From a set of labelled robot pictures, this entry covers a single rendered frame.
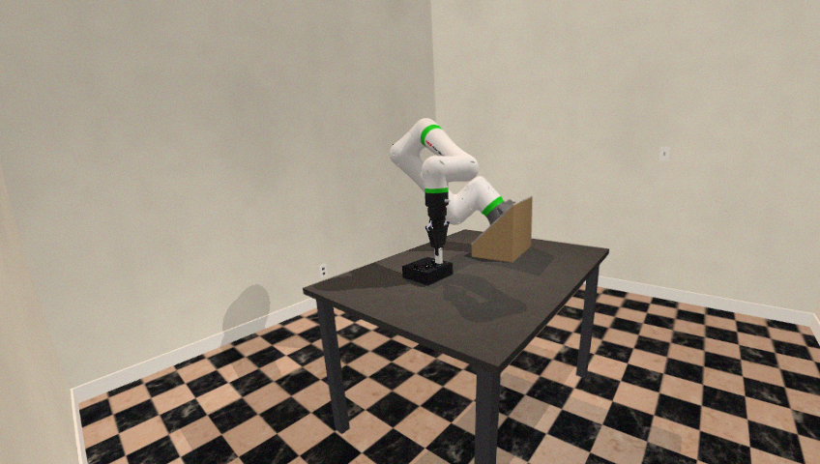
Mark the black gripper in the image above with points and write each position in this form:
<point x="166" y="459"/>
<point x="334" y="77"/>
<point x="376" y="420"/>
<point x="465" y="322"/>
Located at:
<point x="437" y="224"/>

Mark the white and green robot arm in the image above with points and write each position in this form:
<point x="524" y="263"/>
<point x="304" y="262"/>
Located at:
<point x="450" y="164"/>

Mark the black lighting desk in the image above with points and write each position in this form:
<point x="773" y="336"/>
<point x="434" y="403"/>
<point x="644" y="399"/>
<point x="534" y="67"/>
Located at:
<point x="426" y="271"/>

